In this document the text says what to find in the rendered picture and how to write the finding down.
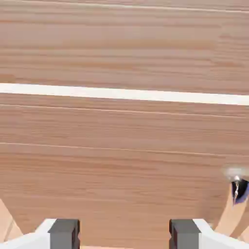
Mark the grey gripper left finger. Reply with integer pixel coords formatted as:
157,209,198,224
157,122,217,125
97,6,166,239
0,218,81,249

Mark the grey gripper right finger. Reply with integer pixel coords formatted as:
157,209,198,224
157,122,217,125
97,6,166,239
168,218,249,249

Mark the light wood cabinet door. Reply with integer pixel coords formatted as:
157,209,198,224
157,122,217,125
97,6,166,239
0,0,249,96
0,92,249,249

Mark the light wood cabinet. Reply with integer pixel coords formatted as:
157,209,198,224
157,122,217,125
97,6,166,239
0,0,249,249

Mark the curved shiny metal handle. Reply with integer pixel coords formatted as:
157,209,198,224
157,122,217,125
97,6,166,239
221,166,249,207

